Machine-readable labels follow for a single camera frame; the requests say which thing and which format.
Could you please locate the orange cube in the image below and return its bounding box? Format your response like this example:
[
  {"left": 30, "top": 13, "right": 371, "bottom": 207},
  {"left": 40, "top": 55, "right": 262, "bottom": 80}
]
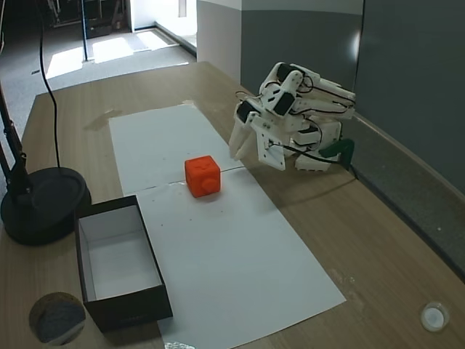
[{"left": 184, "top": 154, "right": 224, "bottom": 200}]

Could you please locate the brown cardboard box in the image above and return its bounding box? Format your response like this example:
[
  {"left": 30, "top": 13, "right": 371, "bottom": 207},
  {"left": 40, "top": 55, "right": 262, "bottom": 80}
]
[{"left": 73, "top": 194, "right": 174, "bottom": 334}]

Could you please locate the white paper sheet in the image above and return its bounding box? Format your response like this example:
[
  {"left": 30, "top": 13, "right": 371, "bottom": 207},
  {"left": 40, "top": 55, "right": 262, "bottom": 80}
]
[
  {"left": 108, "top": 103, "right": 248, "bottom": 195},
  {"left": 135, "top": 168, "right": 348, "bottom": 349}
]

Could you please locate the green table clamp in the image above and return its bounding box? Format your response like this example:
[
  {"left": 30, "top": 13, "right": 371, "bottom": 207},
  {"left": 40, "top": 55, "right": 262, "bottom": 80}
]
[{"left": 318, "top": 138, "right": 355, "bottom": 169}]

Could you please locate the blue metal pole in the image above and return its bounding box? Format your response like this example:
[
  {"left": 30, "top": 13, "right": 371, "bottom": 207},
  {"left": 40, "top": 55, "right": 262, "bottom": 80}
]
[{"left": 81, "top": 0, "right": 90, "bottom": 63}]

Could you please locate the black desk lamp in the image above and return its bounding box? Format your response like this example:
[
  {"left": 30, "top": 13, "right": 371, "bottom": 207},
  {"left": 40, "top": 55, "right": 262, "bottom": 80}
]
[{"left": 0, "top": 82, "right": 93, "bottom": 246}]

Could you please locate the white round desk cap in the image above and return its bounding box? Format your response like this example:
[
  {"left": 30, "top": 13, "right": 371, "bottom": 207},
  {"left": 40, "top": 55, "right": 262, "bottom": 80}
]
[{"left": 420, "top": 301, "right": 451, "bottom": 333}]

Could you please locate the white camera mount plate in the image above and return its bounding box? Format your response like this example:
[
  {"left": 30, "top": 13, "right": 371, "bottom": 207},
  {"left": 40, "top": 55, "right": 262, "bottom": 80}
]
[{"left": 253, "top": 118, "right": 289, "bottom": 171}]

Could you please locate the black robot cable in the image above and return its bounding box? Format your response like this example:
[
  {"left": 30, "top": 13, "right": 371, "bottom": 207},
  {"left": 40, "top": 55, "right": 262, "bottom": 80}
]
[{"left": 267, "top": 143, "right": 361, "bottom": 182}]

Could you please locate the black lamp cable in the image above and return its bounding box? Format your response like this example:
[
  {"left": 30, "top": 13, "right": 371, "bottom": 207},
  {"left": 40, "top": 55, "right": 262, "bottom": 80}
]
[{"left": 37, "top": 0, "right": 62, "bottom": 170}]

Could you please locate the round desk cable hole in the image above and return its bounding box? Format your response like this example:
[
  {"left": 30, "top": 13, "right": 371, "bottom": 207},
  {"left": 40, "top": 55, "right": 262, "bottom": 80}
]
[{"left": 28, "top": 291, "right": 88, "bottom": 346}]

